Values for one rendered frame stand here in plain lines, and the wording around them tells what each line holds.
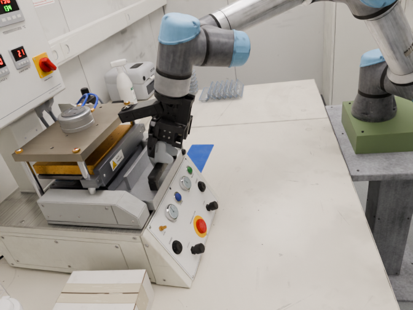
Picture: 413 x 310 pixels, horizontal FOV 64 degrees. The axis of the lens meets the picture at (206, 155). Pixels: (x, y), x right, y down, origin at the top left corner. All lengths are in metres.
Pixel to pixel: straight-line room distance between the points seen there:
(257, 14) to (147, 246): 0.60
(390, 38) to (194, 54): 0.55
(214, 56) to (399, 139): 0.79
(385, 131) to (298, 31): 2.15
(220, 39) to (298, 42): 2.63
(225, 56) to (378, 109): 0.74
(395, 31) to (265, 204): 0.58
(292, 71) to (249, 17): 2.54
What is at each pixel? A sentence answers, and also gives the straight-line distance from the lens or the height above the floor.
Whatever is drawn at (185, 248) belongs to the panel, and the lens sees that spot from 0.86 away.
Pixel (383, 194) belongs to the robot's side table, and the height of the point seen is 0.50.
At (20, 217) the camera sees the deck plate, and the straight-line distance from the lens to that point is 0.97.
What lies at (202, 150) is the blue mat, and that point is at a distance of 1.35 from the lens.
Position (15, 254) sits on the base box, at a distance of 1.06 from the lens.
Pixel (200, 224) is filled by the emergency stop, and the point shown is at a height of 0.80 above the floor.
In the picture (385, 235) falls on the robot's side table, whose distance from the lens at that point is 1.67.
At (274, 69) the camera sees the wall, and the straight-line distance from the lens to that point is 3.36.
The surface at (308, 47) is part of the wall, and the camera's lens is 3.33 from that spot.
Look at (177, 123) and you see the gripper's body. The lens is 0.73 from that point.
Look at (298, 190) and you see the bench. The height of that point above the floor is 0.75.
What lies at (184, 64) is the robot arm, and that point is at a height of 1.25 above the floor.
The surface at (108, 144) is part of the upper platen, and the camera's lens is 0.85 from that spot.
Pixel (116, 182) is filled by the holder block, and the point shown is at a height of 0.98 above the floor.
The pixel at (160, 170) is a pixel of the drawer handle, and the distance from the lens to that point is 0.79.
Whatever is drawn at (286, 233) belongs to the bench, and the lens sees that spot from 0.94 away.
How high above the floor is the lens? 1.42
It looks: 31 degrees down
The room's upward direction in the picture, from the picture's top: 10 degrees counter-clockwise
